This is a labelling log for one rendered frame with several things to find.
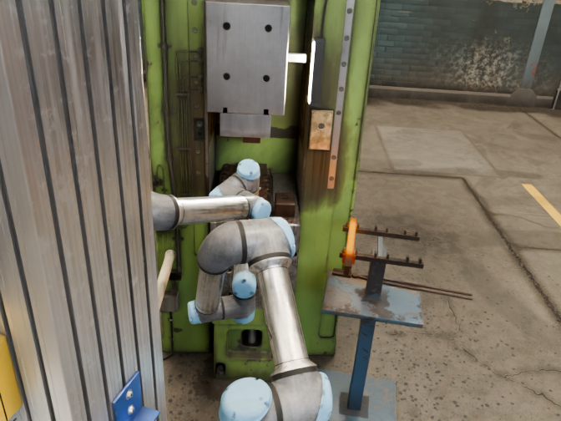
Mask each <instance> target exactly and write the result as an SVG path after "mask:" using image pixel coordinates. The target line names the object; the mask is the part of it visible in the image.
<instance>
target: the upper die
mask: <svg viewBox="0 0 561 421"><path fill-rule="evenodd" d="M270 124H271V114H269V110H268V109H264V114H235V113H227V108H224V110H223V113H220V136H232V137H252V138H270Z"/></svg>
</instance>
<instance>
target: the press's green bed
mask: <svg viewBox="0 0 561 421"><path fill-rule="evenodd" d="M212 323H214V377H213V380H225V381H236V380H238V379H241V378H256V380H258V379H261V380H263V381H264V382H271V377H270V376H271V374H272V373H273V371H274V369H275V364H274V359H273V355H272V351H271V346H270V339H269V335H268V331H267V326H266V323H265V315H264V311H263V308H256V309H255V316H254V319H253V320H252V321H251V322H249V323H246V324H242V323H237V322H235V321H234V320H233V318H231V319H225V320H219V321H213V322H212Z"/></svg>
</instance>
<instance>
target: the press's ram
mask: <svg viewBox="0 0 561 421"><path fill-rule="evenodd" d="M290 10H291V6H290V4H289V3H288V0H207V1H206V2H205V21H206V85H207V112H216V113H223V110H224V108H227V113H235V114H264V109H268V110H269V114H272V115H284V112H285V97H286V69H287V62H301V63H305V62H306V54H305V53H288V40H289V26H290Z"/></svg>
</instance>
